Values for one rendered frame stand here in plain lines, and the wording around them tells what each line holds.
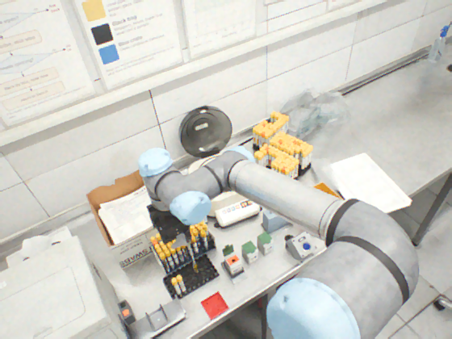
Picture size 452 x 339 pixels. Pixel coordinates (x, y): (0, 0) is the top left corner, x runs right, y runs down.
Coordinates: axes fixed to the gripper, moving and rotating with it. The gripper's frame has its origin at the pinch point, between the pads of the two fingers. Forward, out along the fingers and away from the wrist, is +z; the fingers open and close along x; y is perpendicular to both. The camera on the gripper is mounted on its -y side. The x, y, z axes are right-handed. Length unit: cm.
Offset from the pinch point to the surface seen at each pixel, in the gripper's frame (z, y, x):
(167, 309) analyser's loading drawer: 17.5, 13.8, 7.2
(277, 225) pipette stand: 17.9, -33.1, 1.3
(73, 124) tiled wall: -18, 14, -51
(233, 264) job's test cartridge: 14.0, -10.7, 7.4
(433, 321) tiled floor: 109, -105, 50
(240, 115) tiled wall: 8, -52, -51
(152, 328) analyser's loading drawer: 14.4, 19.8, 11.3
